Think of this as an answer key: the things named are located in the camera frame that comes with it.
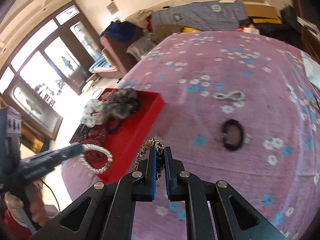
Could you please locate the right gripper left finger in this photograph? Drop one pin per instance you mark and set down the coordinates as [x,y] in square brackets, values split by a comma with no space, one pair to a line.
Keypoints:
[105,211]

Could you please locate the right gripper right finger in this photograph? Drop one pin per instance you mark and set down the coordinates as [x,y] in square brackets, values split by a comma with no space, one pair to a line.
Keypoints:
[214,210]

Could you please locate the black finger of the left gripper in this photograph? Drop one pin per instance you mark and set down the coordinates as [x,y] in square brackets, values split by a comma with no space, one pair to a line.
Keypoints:
[37,166]

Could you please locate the dark red dotted scrunchie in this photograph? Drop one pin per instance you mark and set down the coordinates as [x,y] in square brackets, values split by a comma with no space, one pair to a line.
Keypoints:
[97,137]

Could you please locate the white floral scrunchie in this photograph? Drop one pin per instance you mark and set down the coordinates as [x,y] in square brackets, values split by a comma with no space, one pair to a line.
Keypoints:
[94,113]

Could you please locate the grey pleated scrunchie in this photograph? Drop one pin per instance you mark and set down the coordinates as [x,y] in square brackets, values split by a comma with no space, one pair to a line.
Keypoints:
[126,103]

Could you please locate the black hair claw clip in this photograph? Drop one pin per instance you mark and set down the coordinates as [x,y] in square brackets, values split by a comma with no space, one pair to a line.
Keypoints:
[81,133]

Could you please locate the red plaid scrunchie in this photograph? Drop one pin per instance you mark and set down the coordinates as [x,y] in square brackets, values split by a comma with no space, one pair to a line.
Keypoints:
[109,96]

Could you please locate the red sleeve left forearm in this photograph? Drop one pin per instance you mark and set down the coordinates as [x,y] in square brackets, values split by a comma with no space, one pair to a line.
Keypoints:
[17,229]

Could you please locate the red tray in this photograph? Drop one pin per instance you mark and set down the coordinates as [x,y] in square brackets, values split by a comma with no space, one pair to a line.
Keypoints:
[124,137]

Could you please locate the small round stool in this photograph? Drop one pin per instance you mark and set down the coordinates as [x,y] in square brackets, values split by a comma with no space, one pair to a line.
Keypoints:
[91,89]

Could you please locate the wooden glass door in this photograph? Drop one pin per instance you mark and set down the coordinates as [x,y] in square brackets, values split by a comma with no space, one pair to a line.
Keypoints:
[50,65]

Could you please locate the pink floral bedspread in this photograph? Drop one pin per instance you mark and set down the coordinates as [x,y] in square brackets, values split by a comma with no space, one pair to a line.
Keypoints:
[239,107]

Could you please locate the blue cushion on chaise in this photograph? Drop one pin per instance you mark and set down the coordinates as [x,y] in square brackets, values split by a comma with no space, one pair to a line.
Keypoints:
[100,63]

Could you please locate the brown sofa armchair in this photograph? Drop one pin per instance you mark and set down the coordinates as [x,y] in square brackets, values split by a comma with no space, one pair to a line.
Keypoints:
[117,55]

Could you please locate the grey silk pillow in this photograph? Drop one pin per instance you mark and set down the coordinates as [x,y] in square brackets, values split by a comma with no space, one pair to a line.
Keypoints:
[141,47]

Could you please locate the blue jacket on sofa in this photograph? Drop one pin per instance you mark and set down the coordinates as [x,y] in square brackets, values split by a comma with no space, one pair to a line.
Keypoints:
[120,31]

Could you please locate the white paper on bed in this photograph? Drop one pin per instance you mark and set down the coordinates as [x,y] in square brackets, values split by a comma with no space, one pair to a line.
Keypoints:
[312,69]

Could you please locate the yellow bag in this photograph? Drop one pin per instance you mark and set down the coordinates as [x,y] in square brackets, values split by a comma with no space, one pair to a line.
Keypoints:
[189,30]

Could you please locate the blue plaid quilt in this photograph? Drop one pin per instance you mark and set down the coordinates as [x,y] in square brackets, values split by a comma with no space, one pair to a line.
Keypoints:
[203,16]

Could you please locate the cardboard box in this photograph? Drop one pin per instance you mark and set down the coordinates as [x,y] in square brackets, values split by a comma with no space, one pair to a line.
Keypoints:
[260,11]

